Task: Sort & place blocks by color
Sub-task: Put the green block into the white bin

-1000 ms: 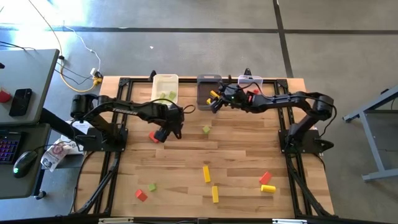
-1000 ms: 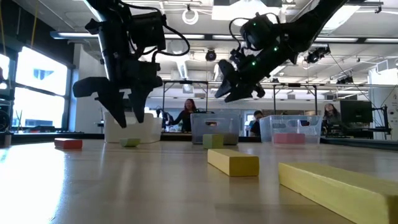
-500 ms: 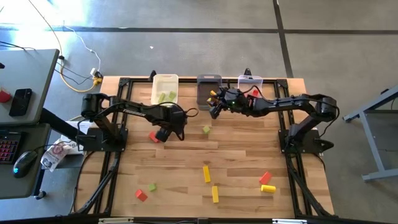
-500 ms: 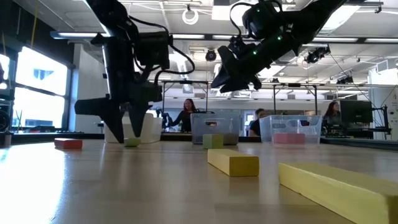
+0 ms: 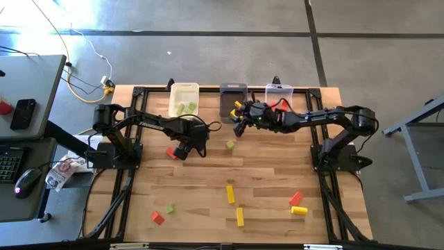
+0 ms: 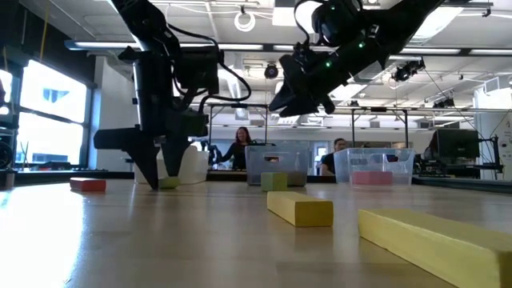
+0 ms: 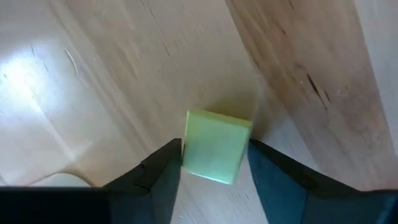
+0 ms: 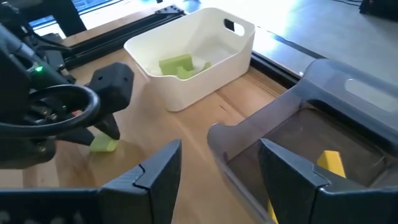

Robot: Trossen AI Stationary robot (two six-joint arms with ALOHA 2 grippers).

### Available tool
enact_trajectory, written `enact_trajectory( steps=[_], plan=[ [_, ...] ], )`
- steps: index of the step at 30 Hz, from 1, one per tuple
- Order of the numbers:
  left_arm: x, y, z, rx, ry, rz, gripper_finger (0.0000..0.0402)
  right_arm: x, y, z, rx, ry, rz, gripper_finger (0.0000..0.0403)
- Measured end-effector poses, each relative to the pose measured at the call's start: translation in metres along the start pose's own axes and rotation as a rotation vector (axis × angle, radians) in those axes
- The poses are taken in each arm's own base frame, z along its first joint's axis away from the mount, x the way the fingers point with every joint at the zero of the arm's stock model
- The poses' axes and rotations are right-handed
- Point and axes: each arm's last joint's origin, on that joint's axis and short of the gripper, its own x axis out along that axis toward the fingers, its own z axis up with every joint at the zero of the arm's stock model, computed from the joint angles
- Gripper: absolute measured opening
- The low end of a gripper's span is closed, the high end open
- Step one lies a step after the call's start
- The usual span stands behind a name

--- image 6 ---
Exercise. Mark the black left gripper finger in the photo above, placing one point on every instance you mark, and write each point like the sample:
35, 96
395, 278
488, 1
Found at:
148, 164
173, 154

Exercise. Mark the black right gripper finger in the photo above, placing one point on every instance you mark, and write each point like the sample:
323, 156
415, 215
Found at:
328, 105
298, 104

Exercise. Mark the green half-round block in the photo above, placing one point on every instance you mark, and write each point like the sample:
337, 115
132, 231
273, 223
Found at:
172, 184

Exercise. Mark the red cube block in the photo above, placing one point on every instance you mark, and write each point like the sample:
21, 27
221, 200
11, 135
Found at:
362, 178

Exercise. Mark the red rectangular block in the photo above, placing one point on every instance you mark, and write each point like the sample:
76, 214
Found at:
384, 178

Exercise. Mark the yellow short rectangular block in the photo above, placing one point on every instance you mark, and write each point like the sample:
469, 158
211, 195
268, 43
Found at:
300, 212

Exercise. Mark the yellow long rectangular block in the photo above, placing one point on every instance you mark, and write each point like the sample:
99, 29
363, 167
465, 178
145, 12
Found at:
440, 248

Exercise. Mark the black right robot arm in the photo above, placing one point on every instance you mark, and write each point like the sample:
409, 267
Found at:
400, 24

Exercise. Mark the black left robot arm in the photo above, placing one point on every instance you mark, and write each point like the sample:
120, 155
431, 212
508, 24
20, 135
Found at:
144, 24

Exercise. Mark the black background robot arm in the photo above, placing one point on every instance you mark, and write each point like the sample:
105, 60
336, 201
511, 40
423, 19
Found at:
211, 152

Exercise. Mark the white plastic bin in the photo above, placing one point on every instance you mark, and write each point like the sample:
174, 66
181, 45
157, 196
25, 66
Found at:
196, 168

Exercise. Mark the brown background desk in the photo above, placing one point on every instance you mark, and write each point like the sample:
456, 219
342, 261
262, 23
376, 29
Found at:
228, 175

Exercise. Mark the blue-grey translucent plastic bin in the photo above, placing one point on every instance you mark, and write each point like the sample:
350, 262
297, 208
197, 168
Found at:
276, 166

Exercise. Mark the clear plastic bin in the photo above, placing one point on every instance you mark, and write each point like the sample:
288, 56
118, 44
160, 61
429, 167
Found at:
374, 160

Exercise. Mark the long ceiling light strip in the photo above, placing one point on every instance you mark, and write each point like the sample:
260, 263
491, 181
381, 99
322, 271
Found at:
240, 46
100, 45
432, 50

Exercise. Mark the large window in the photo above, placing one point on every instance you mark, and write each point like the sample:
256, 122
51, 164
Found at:
52, 136

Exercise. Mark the black computer monitor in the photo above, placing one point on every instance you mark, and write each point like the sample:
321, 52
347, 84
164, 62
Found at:
458, 143

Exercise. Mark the grey cylinder stand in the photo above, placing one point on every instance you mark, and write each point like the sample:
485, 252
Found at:
7, 180

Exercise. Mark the black equipment stand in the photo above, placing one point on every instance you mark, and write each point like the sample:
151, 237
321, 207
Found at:
497, 156

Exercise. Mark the black metal workstation frame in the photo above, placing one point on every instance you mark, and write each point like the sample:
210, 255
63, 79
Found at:
266, 128
353, 128

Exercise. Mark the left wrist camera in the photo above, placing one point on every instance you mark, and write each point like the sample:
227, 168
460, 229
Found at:
198, 74

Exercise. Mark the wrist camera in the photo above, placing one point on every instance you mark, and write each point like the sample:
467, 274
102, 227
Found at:
336, 24
198, 74

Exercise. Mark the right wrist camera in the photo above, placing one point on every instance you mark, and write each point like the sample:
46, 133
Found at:
336, 24

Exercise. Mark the black ceiling camera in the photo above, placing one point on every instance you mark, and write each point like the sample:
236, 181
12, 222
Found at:
444, 103
404, 72

